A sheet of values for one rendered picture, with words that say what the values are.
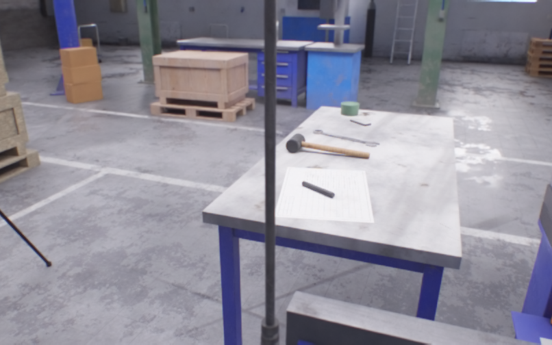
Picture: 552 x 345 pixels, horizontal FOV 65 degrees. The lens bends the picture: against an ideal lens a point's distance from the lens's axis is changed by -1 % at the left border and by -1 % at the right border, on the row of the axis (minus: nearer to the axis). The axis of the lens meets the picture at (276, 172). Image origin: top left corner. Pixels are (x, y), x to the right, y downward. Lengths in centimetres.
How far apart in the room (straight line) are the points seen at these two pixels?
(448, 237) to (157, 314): 155
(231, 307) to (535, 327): 91
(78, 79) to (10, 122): 285
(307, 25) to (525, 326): 1068
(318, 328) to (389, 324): 14
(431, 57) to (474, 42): 569
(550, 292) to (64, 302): 220
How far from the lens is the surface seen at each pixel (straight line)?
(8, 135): 451
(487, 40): 1247
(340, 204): 142
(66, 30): 801
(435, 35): 681
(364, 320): 96
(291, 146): 186
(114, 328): 237
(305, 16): 1161
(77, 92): 726
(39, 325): 252
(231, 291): 154
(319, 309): 98
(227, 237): 142
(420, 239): 128
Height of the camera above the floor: 148
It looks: 22 degrees down
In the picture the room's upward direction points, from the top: straight up
